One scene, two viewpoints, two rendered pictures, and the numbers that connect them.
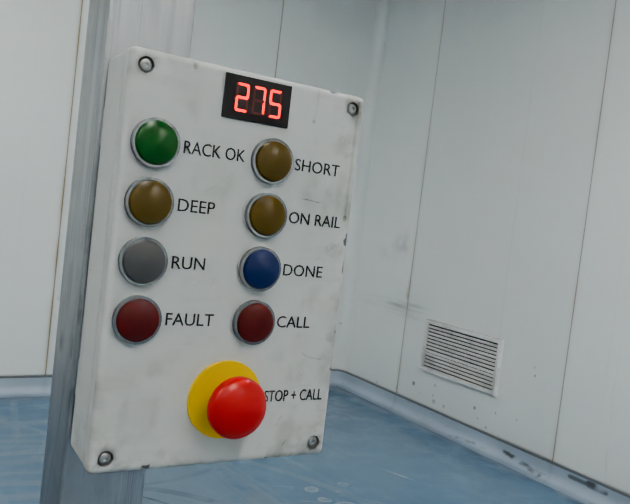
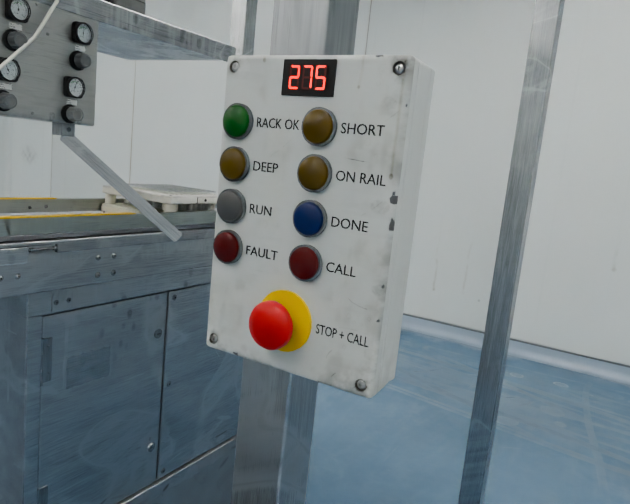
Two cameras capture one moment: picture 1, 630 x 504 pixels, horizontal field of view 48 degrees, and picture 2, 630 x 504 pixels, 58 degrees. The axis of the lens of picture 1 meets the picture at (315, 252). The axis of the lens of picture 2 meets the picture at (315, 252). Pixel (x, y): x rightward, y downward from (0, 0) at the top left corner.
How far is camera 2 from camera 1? 45 cm
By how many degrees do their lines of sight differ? 62
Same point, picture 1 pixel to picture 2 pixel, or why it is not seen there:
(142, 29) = (290, 42)
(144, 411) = (234, 313)
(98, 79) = not seen: hidden behind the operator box
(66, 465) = not seen: hidden behind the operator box
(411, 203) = not seen: outside the picture
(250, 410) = (270, 328)
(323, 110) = (367, 75)
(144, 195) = (225, 158)
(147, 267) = (227, 209)
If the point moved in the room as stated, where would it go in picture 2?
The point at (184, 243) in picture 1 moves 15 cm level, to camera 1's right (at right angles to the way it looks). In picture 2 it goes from (258, 194) to (348, 219)
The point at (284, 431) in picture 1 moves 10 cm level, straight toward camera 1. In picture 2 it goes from (333, 365) to (213, 376)
